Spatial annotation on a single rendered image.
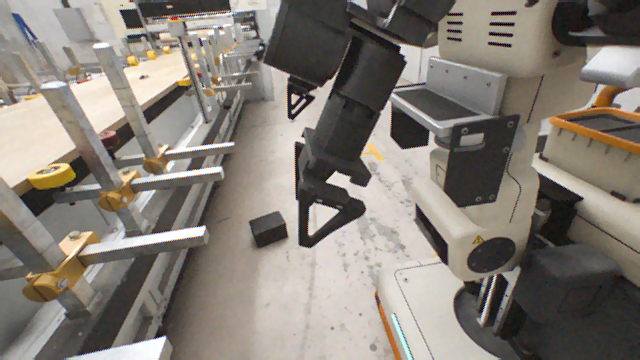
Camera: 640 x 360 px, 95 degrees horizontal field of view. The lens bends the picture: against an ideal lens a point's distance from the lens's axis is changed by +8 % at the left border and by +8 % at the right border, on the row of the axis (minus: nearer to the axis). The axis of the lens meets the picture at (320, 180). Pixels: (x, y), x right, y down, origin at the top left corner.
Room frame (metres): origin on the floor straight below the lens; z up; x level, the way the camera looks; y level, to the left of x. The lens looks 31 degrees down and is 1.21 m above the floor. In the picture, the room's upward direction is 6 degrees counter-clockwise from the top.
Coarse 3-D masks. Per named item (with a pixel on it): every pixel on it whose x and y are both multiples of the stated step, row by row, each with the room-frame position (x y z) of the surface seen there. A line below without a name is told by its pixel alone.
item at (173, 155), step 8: (216, 144) 0.98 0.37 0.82; (224, 144) 0.98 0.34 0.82; (232, 144) 0.97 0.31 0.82; (168, 152) 0.96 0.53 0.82; (176, 152) 0.95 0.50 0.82; (184, 152) 0.95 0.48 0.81; (192, 152) 0.95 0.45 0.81; (200, 152) 0.96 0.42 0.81; (208, 152) 0.96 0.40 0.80; (216, 152) 0.96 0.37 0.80; (224, 152) 0.96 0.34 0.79; (232, 152) 0.96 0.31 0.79; (112, 160) 0.94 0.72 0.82; (120, 160) 0.93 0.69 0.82; (128, 160) 0.93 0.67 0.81; (136, 160) 0.94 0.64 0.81; (168, 160) 0.95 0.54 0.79; (120, 168) 0.94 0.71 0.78
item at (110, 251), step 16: (128, 240) 0.48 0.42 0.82; (144, 240) 0.47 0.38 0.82; (160, 240) 0.46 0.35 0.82; (176, 240) 0.46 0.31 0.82; (192, 240) 0.46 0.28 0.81; (80, 256) 0.45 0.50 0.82; (96, 256) 0.45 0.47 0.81; (112, 256) 0.45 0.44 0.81; (128, 256) 0.45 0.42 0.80; (0, 272) 0.44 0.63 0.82; (16, 272) 0.44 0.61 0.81
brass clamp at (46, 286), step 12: (84, 240) 0.48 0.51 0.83; (96, 240) 0.50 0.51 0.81; (72, 252) 0.45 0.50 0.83; (60, 264) 0.42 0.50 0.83; (72, 264) 0.43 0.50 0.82; (36, 276) 0.39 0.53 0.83; (48, 276) 0.39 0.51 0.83; (60, 276) 0.40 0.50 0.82; (72, 276) 0.41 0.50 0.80; (24, 288) 0.37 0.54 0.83; (36, 288) 0.37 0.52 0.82; (48, 288) 0.38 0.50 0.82; (60, 288) 0.38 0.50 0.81; (36, 300) 0.37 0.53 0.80; (48, 300) 0.38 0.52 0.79
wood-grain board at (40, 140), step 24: (192, 48) 4.42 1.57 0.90; (144, 72) 2.47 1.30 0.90; (168, 72) 2.33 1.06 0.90; (96, 96) 1.65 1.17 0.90; (144, 96) 1.54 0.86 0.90; (0, 120) 1.28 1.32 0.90; (24, 120) 1.25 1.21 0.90; (48, 120) 1.22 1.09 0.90; (96, 120) 1.16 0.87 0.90; (120, 120) 1.15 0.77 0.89; (0, 144) 0.96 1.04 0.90; (24, 144) 0.94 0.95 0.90; (48, 144) 0.92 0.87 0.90; (72, 144) 0.90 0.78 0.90; (0, 168) 0.75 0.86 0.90; (24, 168) 0.74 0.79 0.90; (24, 192) 0.65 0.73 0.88
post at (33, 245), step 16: (0, 176) 0.44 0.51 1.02; (0, 192) 0.42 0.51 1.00; (0, 208) 0.40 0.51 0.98; (16, 208) 0.42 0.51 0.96; (0, 224) 0.40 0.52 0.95; (16, 224) 0.41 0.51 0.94; (32, 224) 0.43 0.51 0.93; (0, 240) 0.40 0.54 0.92; (16, 240) 0.40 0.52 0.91; (32, 240) 0.41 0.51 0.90; (48, 240) 0.43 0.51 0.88; (16, 256) 0.40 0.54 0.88; (32, 256) 0.40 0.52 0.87; (48, 256) 0.41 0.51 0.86; (64, 256) 0.43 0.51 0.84; (32, 272) 0.40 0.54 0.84; (80, 288) 0.42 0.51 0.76; (64, 304) 0.40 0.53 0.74; (80, 304) 0.40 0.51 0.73
